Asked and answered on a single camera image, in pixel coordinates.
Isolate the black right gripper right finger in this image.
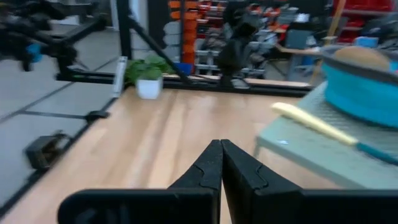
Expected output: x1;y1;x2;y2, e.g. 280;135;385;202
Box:
220;139;398;224

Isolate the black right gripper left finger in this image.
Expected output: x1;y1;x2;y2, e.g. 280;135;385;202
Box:
57;139;224;224

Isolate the knife with cream handle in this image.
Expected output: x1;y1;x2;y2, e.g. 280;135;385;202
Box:
271;101;398;166

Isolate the blue grey collapsible colander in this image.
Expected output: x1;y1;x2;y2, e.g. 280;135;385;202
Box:
319;44;398;129

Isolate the brown kiwi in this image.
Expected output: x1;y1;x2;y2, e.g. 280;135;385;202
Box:
333;45;391;72

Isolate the pale green perforated metal rack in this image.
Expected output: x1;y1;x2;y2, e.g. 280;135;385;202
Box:
254;81;398;190

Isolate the black edge clip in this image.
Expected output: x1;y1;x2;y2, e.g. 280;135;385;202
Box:
85;110;111;123

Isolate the silver metal strip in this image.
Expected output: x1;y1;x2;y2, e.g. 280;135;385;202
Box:
111;55;129;98

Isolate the green leafy lettuce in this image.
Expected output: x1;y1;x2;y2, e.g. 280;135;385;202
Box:
124;55;175;100

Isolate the blue bin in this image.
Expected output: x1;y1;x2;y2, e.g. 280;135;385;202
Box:
174;62;194;76

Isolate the shelf with orange bins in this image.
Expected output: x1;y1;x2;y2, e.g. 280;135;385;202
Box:
163;0;299;78

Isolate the black table-level camera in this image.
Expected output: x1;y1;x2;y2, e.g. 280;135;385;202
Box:
24;132;72;171

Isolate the black aluminium frame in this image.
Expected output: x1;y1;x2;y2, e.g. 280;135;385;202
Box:
0;0;313;218

